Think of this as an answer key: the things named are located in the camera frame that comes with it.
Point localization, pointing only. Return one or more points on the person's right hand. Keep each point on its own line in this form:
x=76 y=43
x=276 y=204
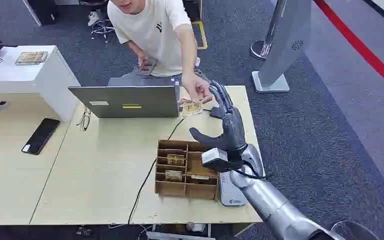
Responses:
x=142 y=59

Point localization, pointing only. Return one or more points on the person's left hand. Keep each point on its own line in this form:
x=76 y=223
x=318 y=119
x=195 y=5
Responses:
x=195 y=87

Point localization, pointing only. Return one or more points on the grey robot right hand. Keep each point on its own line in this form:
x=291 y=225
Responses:
x=231 y=127

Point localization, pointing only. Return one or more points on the stack of printed cards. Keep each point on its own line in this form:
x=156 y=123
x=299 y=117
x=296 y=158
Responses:
x=147 y=66

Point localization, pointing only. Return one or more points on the single printed card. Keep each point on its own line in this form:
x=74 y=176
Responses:
x=192 y=108

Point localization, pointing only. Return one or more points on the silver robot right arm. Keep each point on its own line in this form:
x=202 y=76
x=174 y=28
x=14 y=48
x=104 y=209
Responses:
x=271 y=202

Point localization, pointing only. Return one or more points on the small black hub box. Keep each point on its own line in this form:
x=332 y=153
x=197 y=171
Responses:
x=216 y=113

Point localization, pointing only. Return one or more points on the person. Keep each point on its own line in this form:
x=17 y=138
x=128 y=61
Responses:
x=155 y=33

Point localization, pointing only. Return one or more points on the grey laptop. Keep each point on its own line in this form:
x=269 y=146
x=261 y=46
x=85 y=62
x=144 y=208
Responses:
x=129 y=101

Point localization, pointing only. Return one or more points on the chrome base stool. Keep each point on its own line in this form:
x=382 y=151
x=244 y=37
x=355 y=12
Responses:
x=102 y=28

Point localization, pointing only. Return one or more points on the yellow framed board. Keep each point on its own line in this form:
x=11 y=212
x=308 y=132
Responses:
x=200 y=34

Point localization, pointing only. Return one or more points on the printed card in slot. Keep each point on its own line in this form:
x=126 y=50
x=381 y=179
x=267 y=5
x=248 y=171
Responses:
x=173 y=176
x=175 y=160
x=200 y=177

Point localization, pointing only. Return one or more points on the white shoe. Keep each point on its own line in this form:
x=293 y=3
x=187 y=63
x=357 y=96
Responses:
x=93 y=18

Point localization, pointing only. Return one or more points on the grey flat card reader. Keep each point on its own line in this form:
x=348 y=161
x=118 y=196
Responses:
x=230 y=195

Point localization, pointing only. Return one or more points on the chrome stanchion with round base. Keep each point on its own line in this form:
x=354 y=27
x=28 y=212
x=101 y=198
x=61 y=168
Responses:
x=261 y=49

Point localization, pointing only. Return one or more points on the wooden card box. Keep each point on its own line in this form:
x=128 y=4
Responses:
x=178 y=188

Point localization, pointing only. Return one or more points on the eyeglasses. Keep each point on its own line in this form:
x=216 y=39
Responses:
x=84 y=120

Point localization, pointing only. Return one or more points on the white cabinet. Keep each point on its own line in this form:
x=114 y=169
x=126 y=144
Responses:
x=43 y=76

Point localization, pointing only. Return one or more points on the grey standing kiosk panel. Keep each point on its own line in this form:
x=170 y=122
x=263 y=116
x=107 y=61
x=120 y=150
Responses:
x=286 y=43

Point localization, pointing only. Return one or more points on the black floor cabinet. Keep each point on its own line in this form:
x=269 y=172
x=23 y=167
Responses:
x=44 y=11

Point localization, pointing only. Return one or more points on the card pile in clear case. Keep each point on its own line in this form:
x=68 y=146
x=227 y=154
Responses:
x=31 y=57

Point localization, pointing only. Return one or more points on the black smartphone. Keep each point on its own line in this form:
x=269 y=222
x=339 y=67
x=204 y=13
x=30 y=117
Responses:
x=41 y=136

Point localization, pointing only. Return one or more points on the black power strip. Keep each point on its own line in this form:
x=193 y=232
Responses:
x=84 y=231

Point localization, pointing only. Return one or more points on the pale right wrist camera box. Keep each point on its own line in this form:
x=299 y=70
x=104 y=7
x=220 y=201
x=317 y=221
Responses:
x=214 y=158

